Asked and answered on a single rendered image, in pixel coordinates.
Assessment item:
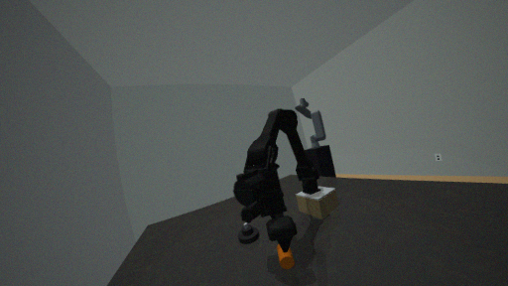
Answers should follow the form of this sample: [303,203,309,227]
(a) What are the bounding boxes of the orange knob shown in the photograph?
[277,244,295,269]

